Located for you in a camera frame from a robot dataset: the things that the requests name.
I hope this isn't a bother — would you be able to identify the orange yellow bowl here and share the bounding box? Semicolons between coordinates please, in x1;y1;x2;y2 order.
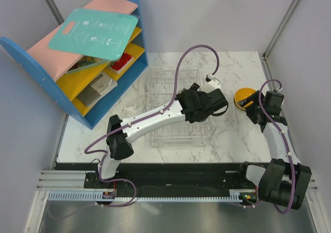
233;88;256;111

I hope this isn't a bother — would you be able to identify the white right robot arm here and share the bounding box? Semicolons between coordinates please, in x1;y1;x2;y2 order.
234;88;312;210

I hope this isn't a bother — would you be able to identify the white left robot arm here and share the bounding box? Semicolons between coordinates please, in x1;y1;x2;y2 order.
95;79;229;188

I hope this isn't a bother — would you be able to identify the red white box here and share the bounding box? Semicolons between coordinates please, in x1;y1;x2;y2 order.
110;52;134;74

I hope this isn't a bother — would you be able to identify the grey setup guide booklet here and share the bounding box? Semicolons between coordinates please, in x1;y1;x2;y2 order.
77;71;117;108

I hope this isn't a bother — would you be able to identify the blue pink yellow shelf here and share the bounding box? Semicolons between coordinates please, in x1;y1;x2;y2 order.
0;0;149;120

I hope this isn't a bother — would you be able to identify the teal cutting board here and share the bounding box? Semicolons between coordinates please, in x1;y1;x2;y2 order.
48;8;139;61

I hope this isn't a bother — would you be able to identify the green book under board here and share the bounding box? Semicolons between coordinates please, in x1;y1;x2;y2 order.
66;55;110;74

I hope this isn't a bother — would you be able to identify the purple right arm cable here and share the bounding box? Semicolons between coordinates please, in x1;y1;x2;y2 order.
258;79;297;215

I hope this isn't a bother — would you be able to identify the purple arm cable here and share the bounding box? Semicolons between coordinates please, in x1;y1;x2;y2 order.
258;79;297;215
84;44;220;155

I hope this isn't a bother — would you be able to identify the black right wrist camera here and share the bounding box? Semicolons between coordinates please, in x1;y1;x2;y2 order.
263;91;284;116

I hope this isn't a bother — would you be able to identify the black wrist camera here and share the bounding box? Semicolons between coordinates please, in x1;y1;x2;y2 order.
263;91;284;116
207;89;229;117

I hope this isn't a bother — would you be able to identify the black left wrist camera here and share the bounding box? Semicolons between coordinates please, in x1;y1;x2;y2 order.
207;89;229;117

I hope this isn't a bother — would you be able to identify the white wire dish rack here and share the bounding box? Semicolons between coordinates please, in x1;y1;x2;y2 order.
121;66;241;148

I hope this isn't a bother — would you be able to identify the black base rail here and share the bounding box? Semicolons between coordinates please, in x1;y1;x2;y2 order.
82;161;269;200

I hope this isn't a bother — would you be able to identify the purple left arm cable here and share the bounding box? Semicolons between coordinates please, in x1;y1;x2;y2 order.
84;44;220;155

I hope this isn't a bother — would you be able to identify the white slotted cable duct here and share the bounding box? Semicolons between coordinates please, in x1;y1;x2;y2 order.
47;189;243;202

